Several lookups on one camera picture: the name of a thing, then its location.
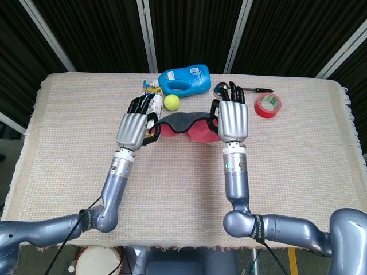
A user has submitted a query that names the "dark grey cloth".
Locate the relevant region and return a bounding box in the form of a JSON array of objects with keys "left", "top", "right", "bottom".
[{"left": 150, "top": 112, "right": 221, "bottom": 143}]

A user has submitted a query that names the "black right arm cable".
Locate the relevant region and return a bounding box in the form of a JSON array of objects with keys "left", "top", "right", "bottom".
[{"left": 262, "top": 240, "right": 291, "bottom": 275}]

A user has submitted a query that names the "blue detergent bottle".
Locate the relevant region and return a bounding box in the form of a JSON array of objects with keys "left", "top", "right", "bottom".
[{"left": 142, "top": 64, "right": 212, "bottom": 98}]

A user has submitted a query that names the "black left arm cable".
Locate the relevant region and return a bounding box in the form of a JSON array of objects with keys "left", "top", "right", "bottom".
[{"left": 53, "top": 196, "right": 103, "bottom": 275}]

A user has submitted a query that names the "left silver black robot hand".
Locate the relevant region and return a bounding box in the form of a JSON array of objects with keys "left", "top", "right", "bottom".
[{"left": 115, "top": 94, "right": 160, "bottom": 152}]

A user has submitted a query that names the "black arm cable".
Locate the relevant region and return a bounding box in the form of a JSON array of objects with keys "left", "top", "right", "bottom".
[
  {"left": 262, "top": 240, "right": 291, "bottom": 275},
  {"left": 53, "top": 196, "right": 103, "bottom": 275}
]

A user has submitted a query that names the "yellow tennis ball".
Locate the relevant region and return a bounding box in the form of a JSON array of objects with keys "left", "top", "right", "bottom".
[{"left": 163, "top": 94, "right": 181, "bottom": 111}]

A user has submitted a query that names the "white partition post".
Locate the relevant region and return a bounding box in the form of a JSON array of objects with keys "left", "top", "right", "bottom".
[
  {"left": 136, "top": 0, "right": 158, "bottom": 74},
  {"left": 223, "top": 0, "right": 255, "bottom": 74},
  {"left": 314, "top": 19, "right": 367, "bottom": 80},
  {"left": 0, "top": 111, "right": 27, "bottom": 135},
  {"left": 18, "top": 0, "right": 77, "bottom": 72}
]

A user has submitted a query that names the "white round stool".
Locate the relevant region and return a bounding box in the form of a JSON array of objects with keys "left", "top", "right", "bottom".
[{"left": 75, "top": 245, "right": 123, "bottom": 275}]

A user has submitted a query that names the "metal table leg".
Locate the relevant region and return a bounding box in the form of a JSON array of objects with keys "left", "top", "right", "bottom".
[{"left": 251, "top": 248, "right": 259, "bottom": 275}]

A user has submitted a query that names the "white spray bottle pack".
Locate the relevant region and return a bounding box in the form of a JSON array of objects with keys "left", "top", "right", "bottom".
[{"left": 142, "top": 87, "right": 164, "bottom": 138}]

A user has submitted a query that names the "blue-grey robot torso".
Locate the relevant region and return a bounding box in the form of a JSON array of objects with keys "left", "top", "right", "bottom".
[{"left": 123, "top": 246, "right": 239, "bottom": 275}]

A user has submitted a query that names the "black cable under table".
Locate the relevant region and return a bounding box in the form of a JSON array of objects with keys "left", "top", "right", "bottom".
[{"left": 112, "top": 248, "right": 130, "bottom": 275}]

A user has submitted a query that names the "red tape roll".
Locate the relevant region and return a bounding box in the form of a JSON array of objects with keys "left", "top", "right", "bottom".
[{"left": 253, "top": 92, "right": 282, "bottom": 118}]

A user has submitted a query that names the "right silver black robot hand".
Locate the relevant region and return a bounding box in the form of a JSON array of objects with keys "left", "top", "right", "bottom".
[{"left": 210, "top": 81, "right": 249, "bottom": 143}]

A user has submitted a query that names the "steel ladle black handle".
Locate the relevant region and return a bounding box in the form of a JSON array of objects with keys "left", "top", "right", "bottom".
[{"left": 213, "top": 81, "right": 274, "bottom": 100}]

